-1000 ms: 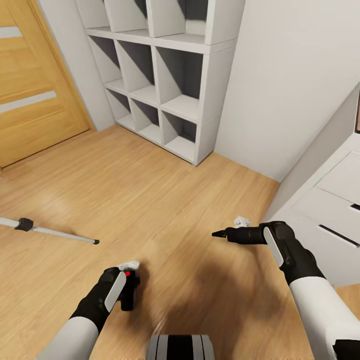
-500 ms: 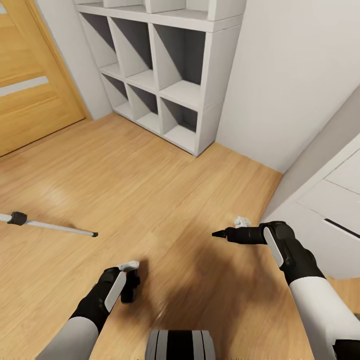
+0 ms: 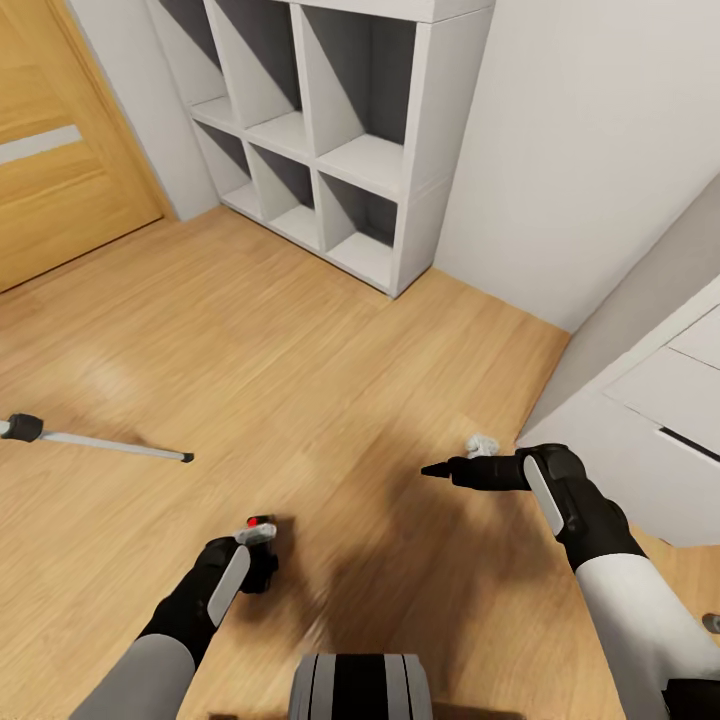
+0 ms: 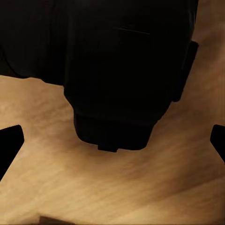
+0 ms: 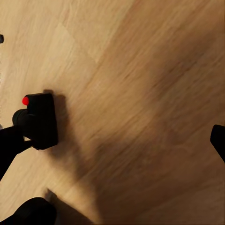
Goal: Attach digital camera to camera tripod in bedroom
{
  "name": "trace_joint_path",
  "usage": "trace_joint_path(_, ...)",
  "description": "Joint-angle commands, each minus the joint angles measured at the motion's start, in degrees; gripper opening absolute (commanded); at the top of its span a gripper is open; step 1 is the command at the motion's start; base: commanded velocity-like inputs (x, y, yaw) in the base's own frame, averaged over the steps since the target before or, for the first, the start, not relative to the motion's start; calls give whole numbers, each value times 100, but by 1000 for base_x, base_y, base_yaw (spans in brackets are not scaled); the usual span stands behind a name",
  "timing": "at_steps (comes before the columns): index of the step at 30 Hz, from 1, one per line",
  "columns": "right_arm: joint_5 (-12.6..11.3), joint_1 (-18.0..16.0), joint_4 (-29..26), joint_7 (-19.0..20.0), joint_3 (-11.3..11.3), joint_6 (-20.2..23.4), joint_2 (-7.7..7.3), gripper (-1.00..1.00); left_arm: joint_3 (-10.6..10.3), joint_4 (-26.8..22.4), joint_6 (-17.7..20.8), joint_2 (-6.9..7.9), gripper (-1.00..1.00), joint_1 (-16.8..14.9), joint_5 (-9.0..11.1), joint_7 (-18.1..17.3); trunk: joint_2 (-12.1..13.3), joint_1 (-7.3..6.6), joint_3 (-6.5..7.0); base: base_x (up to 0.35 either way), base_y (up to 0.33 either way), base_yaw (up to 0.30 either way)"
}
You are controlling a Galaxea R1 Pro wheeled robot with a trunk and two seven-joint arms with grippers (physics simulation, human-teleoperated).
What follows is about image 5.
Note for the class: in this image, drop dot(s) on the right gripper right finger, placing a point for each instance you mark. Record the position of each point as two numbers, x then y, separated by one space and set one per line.
217 139

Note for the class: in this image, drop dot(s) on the digital camera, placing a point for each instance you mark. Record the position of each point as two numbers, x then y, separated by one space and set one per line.
38 120

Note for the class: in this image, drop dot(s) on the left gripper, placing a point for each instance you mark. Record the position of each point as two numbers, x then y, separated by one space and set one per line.
27 145

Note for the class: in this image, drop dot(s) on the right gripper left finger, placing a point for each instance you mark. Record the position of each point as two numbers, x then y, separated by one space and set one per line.
11 140

